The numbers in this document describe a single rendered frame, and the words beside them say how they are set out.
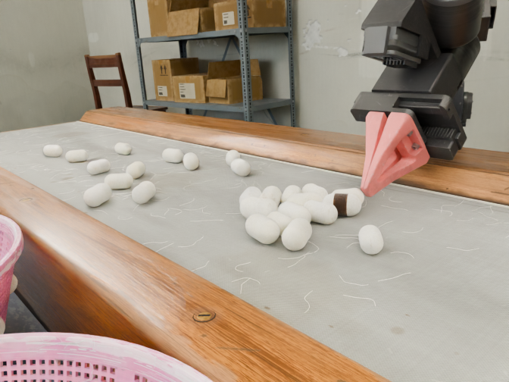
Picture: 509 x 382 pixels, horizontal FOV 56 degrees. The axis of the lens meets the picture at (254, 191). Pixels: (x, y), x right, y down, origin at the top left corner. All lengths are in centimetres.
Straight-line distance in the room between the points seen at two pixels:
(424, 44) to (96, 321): 36
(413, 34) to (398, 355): 30
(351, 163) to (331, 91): 235
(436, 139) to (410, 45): 10
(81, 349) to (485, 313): 22
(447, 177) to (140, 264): 34
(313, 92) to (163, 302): 279
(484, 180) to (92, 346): 40
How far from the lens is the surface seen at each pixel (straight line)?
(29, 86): 497
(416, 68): 51
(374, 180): 47
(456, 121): 49
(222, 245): 40
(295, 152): 66
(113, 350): 24
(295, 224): 38
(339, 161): 61
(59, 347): 25
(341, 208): 44
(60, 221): 43
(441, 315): 31
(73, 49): 515
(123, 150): 79
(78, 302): 34
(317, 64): 299
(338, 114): 293
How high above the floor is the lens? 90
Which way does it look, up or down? 17 degrees down
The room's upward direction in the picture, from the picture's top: 3 degrees counter-clockwise
